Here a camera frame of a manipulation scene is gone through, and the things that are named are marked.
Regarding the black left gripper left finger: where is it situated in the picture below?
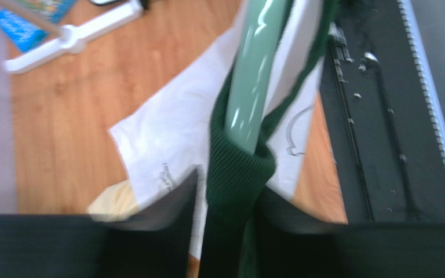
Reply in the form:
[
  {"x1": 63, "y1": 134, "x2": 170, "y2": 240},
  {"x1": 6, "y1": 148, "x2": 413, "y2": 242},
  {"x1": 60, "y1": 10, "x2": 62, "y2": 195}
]
[{"x1": 0, "y1": 169, "x2": 199, "y2": 277}]

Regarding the green plastic hanger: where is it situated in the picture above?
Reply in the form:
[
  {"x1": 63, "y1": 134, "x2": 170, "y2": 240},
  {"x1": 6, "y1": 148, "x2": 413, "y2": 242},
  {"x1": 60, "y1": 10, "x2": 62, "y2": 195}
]
[{"x1": 225, "y1": 0, "x2": 288, "y2": 153}]

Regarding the silver clothes rack pole right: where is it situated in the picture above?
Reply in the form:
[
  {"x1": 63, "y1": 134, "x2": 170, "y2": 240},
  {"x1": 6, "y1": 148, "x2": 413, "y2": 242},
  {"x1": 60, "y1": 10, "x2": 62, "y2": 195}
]
[{"x1": 0, "y1": 0, "x2": 67, "y2": 38}]

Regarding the cream yellow t-shirt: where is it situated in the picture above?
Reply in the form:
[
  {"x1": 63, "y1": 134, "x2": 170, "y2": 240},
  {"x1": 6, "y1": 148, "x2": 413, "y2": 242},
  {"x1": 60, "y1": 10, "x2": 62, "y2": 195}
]
[{"x1": 87, "y1": 180, "x2": 140, "y2": 222}]

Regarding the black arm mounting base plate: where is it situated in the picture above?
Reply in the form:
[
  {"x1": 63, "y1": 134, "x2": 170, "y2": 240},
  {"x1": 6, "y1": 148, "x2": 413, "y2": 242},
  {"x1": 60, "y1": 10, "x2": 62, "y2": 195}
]
[{"x1": 320, "y1": 1, "x2": 445, "y2": 223}]

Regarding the white clothes rack base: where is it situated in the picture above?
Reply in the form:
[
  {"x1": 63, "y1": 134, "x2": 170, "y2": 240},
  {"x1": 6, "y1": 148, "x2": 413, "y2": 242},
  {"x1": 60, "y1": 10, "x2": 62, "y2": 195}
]
[{"x1": 2, "y1": 1, "x2": 145, "y2": 74}]

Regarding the green and white t-shirt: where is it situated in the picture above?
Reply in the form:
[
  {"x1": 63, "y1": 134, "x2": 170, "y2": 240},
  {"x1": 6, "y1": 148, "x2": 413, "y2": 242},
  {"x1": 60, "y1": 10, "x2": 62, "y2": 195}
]
[{"x1": 110, "y1": 1, "x2": 338, "y2": 277}]

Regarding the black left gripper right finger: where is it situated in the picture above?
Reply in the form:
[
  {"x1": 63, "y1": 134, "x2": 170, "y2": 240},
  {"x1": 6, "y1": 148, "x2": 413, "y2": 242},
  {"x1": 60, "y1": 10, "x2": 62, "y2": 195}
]
[{"x1": 255, "y1": 188, "x2": 445, "y2": 277}]

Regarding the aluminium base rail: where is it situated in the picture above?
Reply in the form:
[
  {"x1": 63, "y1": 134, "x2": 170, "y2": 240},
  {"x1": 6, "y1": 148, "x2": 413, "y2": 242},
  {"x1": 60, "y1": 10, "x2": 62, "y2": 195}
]
[{"x1": 397, "y1": 1, "x2": 445, "y2": 169}]

